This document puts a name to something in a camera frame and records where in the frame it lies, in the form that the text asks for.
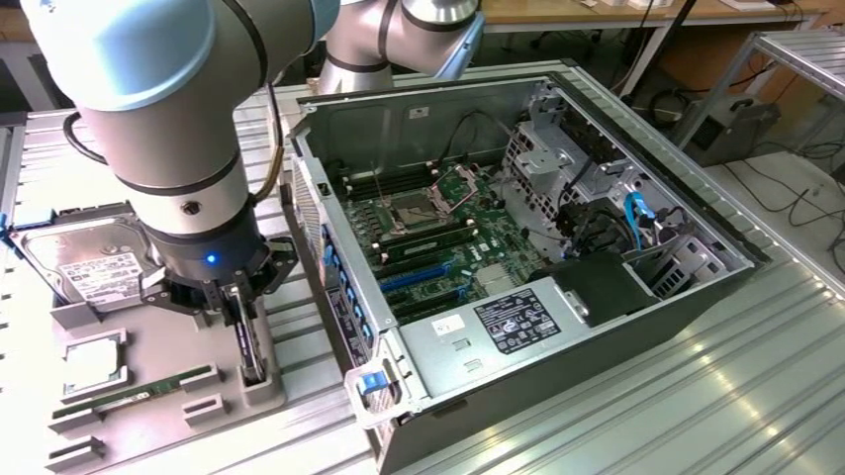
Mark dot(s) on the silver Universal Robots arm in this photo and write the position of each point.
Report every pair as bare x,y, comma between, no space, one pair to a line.
165,123

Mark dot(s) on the grey parts rack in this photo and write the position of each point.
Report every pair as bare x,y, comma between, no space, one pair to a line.
165,346

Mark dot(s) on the silver chipset heatsink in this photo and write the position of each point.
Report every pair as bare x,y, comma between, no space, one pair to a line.
498,283

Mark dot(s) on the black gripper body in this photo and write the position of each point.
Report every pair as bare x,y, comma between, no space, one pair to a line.
198,252

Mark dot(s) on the metal disk bay cage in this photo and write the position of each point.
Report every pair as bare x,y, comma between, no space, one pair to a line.
538,163

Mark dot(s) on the CPU socket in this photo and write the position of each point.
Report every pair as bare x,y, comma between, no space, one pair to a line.
413,213

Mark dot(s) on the metal socket cover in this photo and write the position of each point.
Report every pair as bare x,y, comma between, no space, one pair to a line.
456,183

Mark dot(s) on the green motherboard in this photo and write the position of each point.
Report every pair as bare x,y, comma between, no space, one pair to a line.
489,247

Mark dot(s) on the wooden desk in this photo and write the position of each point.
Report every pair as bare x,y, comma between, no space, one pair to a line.
594,15

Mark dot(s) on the metal slat frame table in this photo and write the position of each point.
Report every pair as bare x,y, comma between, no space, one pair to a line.
805,49

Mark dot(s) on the silver CPU chip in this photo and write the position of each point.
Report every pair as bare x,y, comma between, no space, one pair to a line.
92,366

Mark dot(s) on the blue case latch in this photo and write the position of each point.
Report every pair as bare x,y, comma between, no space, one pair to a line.
371,383

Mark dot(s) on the open black PC case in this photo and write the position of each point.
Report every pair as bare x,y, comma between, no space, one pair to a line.
561,396

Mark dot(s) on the black installed RAM stick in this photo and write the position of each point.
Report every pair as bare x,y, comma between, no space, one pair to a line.
422,242

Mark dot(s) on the blue expansion slot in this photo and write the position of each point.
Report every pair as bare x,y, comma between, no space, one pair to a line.
415,278

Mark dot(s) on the silver hard disk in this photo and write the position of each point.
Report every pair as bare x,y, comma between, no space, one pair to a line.
86,257

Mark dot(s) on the black expansion slot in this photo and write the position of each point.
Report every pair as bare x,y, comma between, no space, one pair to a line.
429,303

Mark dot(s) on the green RAM stick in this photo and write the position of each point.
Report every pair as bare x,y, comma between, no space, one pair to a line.
132,393

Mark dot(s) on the grey power supply unit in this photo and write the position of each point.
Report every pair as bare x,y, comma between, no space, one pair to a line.
449,356

